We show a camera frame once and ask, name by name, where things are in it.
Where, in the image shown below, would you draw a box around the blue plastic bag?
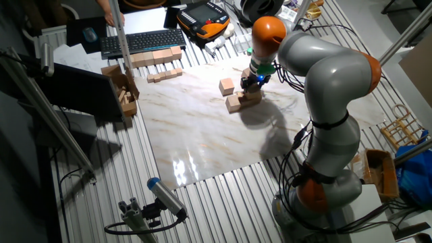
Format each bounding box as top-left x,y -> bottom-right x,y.
394,130 -> 432,207

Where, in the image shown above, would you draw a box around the black smartphone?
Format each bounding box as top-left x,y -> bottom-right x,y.
163,6 -> 180,30

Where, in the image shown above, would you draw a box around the white paper sheets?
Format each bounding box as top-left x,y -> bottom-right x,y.
53,43 -> 102,74

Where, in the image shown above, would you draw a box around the bare person forearm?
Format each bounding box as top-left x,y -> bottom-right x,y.
95,0 -> 114,15

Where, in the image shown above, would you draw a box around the cardboard box of wood pieces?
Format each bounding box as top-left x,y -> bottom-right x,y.
100,63 -> 140,118

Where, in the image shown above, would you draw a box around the clear acrylic box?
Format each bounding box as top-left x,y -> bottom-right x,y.
233,32 -> 254,54

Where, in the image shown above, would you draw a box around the black monitor panel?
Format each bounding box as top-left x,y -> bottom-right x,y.
18,53 -> 125,123

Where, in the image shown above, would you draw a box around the orange lined cardboard box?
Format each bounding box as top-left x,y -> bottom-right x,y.
350,148 -> 400,203

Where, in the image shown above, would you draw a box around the short aluminium profile piece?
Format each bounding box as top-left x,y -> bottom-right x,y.
117,197 -> 159,243

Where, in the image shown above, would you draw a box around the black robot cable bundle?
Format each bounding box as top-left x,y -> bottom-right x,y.
277,121 -> 406,237

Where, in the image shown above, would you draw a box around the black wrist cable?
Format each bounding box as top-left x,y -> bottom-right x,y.
272,60 -> 306,95

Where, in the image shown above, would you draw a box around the black camera clamp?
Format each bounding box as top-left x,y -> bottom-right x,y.
141,198 -> 163,229

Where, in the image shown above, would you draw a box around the bare person hand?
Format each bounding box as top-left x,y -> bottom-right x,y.
103,11 -> 126,28

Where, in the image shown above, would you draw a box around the grey depth camera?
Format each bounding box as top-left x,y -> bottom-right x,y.
39,42 -> 55,78

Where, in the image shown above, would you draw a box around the grey computer mouse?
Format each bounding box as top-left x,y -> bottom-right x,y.
82,26 -> 99,44

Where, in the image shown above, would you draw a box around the grey camera with blue end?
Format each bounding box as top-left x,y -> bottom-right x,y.
146,176 -> 189,219

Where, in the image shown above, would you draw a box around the orange black teach pendant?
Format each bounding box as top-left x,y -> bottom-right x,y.
175,1 -> 232,44

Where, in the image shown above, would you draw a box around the black filament spool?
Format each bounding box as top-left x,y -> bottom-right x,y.
240,0 -> 285,25

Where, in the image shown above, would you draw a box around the brown cardboard panel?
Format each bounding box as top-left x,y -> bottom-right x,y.
398,39 -> 432,109

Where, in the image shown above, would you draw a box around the black camera cable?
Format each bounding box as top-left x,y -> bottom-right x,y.
103,215 -> 188,236

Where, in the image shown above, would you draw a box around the wooden slat rack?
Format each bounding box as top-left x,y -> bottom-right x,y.
380,103 -> 429,151

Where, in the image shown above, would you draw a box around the black computer keyboard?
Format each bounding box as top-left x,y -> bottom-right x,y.
99,28 -> 188,60

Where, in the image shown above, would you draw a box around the gold foil wrapper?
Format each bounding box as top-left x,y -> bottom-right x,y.
305,1 -> 324,20

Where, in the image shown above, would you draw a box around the aluminium profile post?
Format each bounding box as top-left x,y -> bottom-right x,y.
0,47 -> 98,185
377,1 -> 432,68
108,0 -> 133,71
393,138 -> 432,167
292,0 -> 313,28

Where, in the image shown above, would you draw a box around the white power strip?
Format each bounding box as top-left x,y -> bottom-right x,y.
278,4 -> 300,23

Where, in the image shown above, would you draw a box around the black mouse pad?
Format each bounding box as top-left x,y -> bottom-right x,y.
65,16 -> 109,55

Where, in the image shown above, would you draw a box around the white marble pattern board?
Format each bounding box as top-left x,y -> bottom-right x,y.
134,33 -> 387,190

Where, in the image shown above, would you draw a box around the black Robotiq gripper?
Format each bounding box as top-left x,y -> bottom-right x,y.
240,74 -> 271,91

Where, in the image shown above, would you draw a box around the white power adapter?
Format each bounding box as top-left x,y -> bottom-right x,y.
204,35 -> 227,57

